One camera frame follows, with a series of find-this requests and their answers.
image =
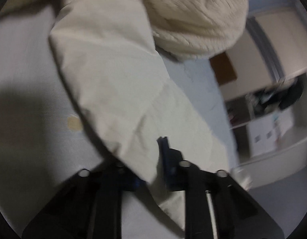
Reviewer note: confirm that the brown wooden headboard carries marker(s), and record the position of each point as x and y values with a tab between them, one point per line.
223	69

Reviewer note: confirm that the beige knit blanket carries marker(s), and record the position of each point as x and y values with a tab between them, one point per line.
190	29

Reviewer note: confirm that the white wardrobe shelf unit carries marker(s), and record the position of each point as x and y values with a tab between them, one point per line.
267	100

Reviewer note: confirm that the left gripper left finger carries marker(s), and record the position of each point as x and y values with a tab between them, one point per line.
117	176

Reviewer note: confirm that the cream puffer jacket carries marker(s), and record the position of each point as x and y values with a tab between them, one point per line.
106	53

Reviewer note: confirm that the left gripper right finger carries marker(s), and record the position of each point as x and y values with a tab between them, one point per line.
179	174

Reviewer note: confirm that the light blue bed sheet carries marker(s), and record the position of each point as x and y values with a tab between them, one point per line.
38	150

